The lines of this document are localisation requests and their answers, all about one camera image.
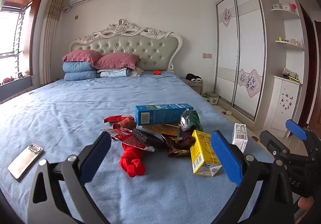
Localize beige curtain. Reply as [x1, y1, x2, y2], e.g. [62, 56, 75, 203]
[40, 0, 66, 86]

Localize red brown snack packet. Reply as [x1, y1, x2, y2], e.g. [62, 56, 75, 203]
[112, 117, 136, 129]

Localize clear plastic wrapper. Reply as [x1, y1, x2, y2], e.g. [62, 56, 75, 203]
[180, 110, 192, 131]

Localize tufted ornate headboard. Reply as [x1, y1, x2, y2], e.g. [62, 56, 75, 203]
[70, 18, 183, 74]

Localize silver smartphone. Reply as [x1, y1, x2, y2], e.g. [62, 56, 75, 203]
[7, 143, 44, 182]

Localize red cloth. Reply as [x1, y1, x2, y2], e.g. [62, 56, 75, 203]
[119, 144, 146, 178]

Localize window with wooden frame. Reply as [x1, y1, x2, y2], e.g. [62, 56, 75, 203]
[0, 0, 45, 86]

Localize black wrapper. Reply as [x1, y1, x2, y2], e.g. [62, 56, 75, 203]
[144, 131, 171, 149]

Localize maroon cloth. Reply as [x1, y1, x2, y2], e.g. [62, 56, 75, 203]
[181, 130, 196, 149]

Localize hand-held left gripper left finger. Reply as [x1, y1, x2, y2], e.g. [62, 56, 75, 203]
[27, 132, 112, 224]

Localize dark window seat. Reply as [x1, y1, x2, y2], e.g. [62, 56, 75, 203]
[0, 75, 35, 103]

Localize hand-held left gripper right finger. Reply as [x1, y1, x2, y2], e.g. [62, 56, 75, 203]
[210, 130, 294, 224]

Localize person's right hand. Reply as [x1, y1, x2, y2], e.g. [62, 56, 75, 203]
[298, 196, 317, 217]

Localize gold cardboard box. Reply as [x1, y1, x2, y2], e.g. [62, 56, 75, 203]
[142, 124, 181, 138]

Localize bed with blue sheet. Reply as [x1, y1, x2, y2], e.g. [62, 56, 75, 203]
[0, 71, 276, 224]

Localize white drink carton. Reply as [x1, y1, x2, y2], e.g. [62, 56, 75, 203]
[231, 122, 248, 153]

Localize yellow drink carton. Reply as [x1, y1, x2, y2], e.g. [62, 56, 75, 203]
[190, 130, 222, 177]

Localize green storage box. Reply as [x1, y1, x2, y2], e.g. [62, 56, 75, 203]
[203, 91, 219, 105]

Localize blue pillow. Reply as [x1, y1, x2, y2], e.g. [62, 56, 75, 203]
[63, 61, 98, 73]
[64, 71, 99, 81]

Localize white shelf containers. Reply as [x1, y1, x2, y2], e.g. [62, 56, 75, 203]
[271, 2, 298, 12]

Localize pink pillow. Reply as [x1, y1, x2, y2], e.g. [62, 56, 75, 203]
[93, 53, 140, 70]
[62, 50, 103, 64]

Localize red foil snack packet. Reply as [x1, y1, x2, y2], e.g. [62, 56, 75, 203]
[100, 127, 155, 151]

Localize grey bedside table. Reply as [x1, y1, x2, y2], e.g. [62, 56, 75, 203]
[182, 77, 204, 95]

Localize blue cardboard box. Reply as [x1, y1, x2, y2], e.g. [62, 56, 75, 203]
[135, 103, 194, 126]

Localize dark clothes pile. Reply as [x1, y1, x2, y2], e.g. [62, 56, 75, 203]
[186, 73, 202, 83]

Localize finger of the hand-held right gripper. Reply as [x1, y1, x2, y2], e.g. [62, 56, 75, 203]
[259, 130, 289, 158]
[285, 119, 321, 144]

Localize green snack wrapper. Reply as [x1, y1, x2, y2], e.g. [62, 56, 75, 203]
[189, 110, 204, 132]

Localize small red toys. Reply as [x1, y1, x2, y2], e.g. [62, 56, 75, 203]
[1, 76, 24, 85]

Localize brown shiny wrapper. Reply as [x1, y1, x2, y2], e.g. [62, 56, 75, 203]
[160, 134, 192, 158]

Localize clutter of small toys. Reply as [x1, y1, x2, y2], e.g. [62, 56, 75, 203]
[281, 68, 300, 83]

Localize brown wooden door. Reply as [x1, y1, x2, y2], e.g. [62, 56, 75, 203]
[298, 3, 321, 130]

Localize white low cabinet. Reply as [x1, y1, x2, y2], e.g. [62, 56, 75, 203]
[263, 75, 301, 137]

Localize white sliding door wardrobe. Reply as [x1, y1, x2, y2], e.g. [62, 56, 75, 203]
[213, 0, 305, 132]

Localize small red wrapper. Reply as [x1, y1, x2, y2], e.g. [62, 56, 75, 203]
[104, 115, 133, 124]

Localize folded light blue blanket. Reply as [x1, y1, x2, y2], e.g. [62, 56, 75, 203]
[97, 68, 131, 78]

